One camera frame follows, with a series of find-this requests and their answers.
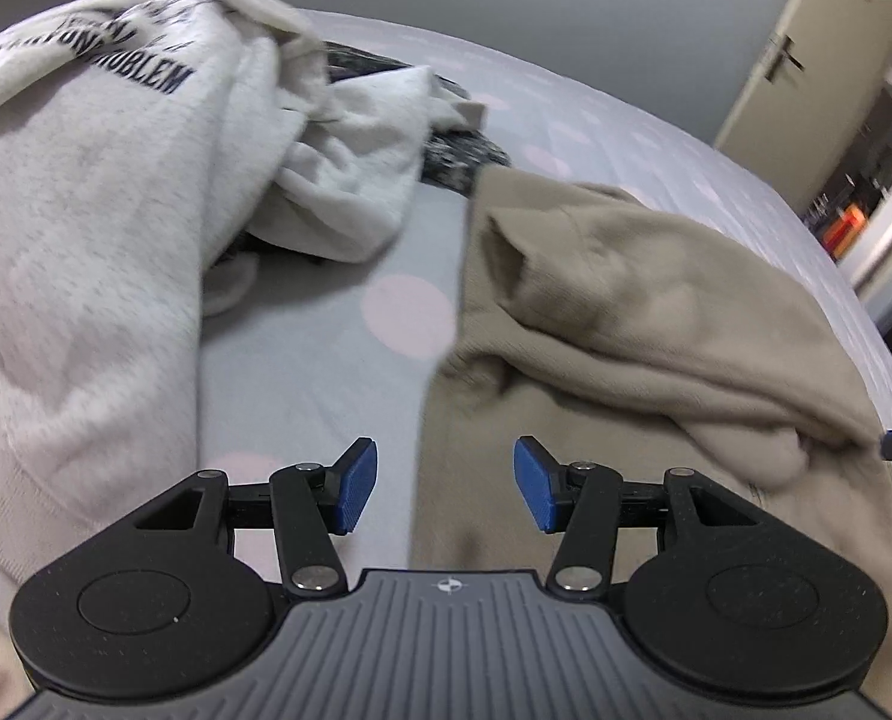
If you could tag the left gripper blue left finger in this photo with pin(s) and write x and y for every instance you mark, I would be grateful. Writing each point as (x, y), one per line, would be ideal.
(312, 503)

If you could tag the polka dot bed sheet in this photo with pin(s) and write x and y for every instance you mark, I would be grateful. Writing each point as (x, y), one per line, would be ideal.
(318, 354)

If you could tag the white printed sweatshirt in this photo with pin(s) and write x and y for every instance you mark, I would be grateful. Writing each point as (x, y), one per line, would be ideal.
(138, 139)

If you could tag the cream room door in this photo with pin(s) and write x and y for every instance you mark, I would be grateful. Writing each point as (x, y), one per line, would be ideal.
(792, 132)

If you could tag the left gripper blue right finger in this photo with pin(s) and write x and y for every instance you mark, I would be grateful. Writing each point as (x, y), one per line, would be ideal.
(581, 502)

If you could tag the beige fleece zip hoodie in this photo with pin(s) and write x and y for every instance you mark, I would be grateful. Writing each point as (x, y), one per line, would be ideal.
(640, 340)

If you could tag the orange chair in hallway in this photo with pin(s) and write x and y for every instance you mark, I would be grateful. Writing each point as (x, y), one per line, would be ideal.
(843, 231)

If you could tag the dark floral garment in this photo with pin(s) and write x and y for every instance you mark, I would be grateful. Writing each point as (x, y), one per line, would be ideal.
(453, 158)

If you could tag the black door handle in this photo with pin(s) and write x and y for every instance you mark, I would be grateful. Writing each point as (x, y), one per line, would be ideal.
(778, 54)

